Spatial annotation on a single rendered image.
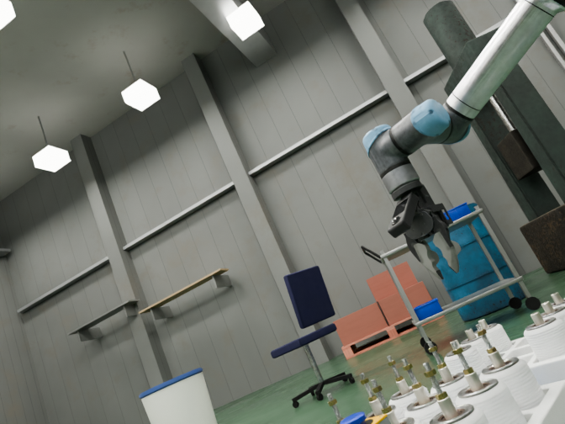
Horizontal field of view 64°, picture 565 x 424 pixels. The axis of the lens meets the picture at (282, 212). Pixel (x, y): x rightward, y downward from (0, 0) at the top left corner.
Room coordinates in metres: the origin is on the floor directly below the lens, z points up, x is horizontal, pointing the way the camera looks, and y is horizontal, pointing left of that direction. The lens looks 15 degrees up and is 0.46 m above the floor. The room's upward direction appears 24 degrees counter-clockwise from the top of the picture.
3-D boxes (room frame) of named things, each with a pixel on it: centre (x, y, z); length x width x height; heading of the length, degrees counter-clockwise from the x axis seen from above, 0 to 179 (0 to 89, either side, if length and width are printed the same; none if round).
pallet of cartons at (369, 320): (6.54, -0.69, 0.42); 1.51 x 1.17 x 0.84; 74
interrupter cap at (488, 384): (0.90, -0.19, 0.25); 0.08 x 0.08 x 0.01
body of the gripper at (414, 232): (1.00, -0.28, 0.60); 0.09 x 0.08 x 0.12; 136
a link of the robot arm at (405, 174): (1.00, -0.27, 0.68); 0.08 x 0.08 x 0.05
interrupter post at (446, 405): (0.81, -0.11, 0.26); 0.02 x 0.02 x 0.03
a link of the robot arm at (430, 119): (0.94, -0.36, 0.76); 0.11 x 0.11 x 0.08; 46
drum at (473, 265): (4.43, -1.43, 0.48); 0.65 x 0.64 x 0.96; 74
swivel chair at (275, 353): (3.89, 0.27, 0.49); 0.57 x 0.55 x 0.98; 63
